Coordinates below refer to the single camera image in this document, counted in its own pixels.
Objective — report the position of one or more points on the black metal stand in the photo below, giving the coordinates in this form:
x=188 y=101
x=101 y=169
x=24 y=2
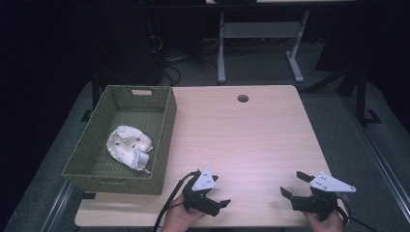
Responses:
x=361 y=96

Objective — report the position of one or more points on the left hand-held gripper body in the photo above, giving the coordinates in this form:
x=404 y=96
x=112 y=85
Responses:
x=202 y=184

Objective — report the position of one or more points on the person's right hand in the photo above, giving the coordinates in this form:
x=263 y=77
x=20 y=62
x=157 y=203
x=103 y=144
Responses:
x=325 y=224

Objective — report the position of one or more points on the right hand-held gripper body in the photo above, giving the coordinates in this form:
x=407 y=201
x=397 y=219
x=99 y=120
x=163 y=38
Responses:
x=322 y=198

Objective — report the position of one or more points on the aluminium floor rail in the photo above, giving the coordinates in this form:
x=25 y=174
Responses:
x=380 y=161
x=58 y=206

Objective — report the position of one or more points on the white dotted cloth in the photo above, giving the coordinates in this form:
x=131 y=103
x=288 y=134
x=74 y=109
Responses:
x=127 y=145

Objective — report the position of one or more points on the white metal desk frame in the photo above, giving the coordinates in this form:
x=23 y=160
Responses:
x=257 y=30

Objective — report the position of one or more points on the person's left hand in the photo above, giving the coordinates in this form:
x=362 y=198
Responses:
x=179 y=219

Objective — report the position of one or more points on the green woven basket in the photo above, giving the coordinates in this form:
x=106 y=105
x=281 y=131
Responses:
x=96 y=161

